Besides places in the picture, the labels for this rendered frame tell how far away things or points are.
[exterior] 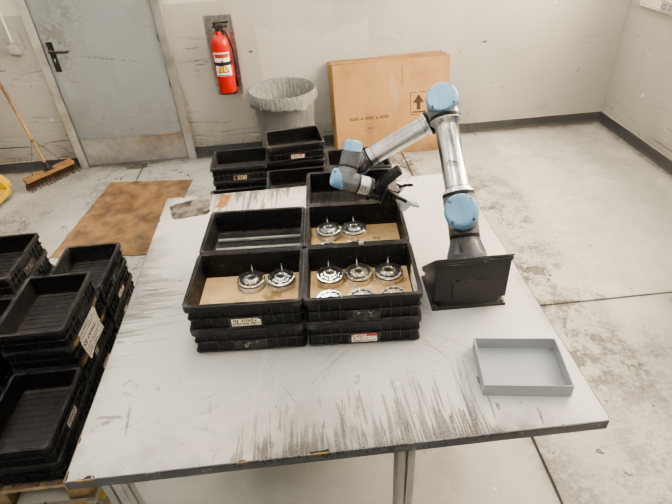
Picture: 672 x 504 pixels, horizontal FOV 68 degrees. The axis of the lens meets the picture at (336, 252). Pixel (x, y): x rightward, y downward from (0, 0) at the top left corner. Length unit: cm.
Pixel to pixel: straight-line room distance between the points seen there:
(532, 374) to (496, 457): 72
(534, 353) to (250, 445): 98
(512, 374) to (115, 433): 127
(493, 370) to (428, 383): 22
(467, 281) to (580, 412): 55
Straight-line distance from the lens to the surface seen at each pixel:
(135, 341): 201
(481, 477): 235
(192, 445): 164
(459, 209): 179
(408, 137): 204
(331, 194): 239
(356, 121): 458
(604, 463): 254
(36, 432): 251
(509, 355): 182
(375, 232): 210
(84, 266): 311
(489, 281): 190
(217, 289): 191
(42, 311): 271
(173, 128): 490
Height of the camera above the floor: 202
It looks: 37 degrees down
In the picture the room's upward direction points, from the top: 4 degrees counter-clockwise
